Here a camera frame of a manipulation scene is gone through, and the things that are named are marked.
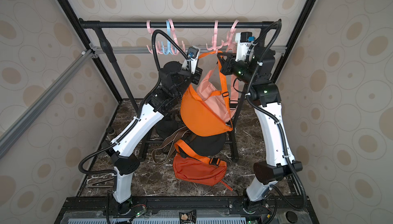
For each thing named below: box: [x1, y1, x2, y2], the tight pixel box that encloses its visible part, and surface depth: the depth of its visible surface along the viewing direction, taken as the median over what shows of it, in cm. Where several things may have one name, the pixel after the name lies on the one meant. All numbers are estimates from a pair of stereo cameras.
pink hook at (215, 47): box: [205, 20, 224, 54], surface depth 57 cm
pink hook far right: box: [221, 19, 239, 53], surface depth 58 cm
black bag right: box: [182, 132, 227, 157], surface depth 89 cm
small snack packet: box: [179, 209, 198, 224], surface depth 71 cm
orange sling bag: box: [180, 50, 233, 137], surface depth 81 cm
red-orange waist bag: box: [172, 139, 228, 187], surface depth 85 cm
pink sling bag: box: [196, 59, 239, 124], surface depth 80 cm
